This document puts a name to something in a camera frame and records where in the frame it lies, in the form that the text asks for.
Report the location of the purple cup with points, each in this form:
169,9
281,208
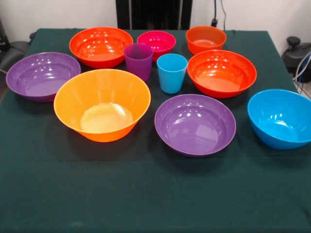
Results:
138,65

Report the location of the blue cup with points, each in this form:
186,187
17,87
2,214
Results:
171,77

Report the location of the pink bowl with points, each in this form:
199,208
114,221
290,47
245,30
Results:
161,41

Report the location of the red bowl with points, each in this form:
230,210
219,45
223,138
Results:
221,75
99,48

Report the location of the large orange bowl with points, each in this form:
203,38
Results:
104,116

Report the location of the purple bowl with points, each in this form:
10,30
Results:
194,126
41,80

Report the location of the small orange bowl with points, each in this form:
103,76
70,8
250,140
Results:
205,38

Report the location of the blue bowl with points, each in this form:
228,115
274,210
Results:
279,121

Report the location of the dark green table cloth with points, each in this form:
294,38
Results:
145,194

